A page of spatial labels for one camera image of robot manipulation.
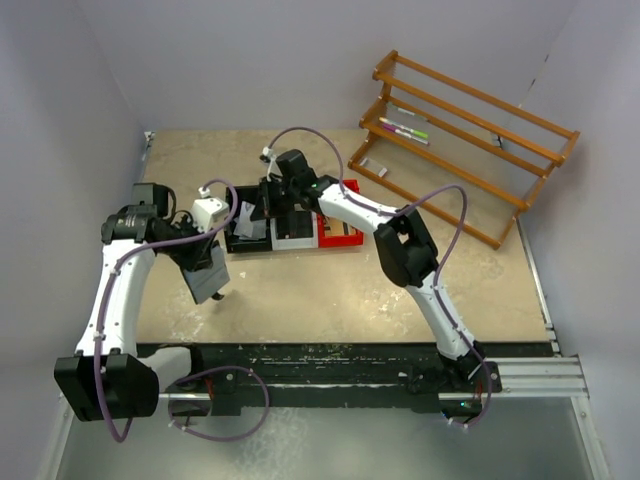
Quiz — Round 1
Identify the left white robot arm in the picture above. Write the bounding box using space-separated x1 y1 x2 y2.
54 183 229 422

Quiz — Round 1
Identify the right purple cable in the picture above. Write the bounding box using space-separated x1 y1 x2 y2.
269 126 494 431

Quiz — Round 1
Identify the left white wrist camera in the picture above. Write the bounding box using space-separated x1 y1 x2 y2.
189 187 230 233

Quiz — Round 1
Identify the white plastic bin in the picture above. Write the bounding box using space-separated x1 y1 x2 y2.
270 210 319 251

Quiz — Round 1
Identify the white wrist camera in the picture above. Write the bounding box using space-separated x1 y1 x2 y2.
189 187 230 233
259 146 277 182

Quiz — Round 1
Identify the black card holder wallet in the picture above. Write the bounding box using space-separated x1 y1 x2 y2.
181 242 230 305

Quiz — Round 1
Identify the red plastic bin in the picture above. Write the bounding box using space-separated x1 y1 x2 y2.
315 178 365 249

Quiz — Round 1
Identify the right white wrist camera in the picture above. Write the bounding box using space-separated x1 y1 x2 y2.
259 146 277 182

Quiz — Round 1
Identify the grey marker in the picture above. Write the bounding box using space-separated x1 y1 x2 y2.
388 103 430 123

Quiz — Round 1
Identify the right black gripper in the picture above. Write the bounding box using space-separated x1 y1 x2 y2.
252 175 300 220

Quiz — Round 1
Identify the pink marker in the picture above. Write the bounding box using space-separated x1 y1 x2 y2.
381 124 430 146

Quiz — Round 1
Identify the green capped marker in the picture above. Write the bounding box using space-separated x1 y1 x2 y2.
379 116 429 140

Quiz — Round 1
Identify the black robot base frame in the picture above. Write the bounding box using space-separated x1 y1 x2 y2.
105 342 552 418

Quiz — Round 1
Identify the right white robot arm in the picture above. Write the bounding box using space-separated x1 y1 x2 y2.
258 147 490 391

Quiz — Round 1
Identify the black plastic bin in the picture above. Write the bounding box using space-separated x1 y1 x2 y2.
224 185 272 254

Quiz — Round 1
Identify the wooden tiered rack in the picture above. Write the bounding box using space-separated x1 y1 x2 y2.
347 49 582 251

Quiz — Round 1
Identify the black item in white bin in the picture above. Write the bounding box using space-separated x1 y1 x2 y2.
276 210 315 240

